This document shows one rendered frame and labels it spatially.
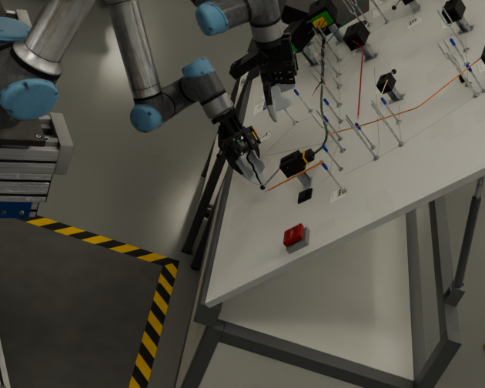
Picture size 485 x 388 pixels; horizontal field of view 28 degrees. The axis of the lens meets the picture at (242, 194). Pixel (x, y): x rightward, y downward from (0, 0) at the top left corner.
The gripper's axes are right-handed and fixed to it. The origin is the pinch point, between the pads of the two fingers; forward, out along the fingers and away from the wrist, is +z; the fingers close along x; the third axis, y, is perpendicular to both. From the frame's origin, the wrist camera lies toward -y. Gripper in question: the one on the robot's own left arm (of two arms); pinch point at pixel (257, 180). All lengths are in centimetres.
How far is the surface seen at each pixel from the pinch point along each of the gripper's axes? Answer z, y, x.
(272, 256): 15.6, 18.6, -12.8
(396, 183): 13.3, 38.6, 16.0
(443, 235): 41, -1, 40
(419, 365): 64, 9, 11
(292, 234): 12.4, 25.1, -7.9
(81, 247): 2, -133, -29
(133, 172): -12, -172, 12
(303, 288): 33.3, -8.7, -0.9
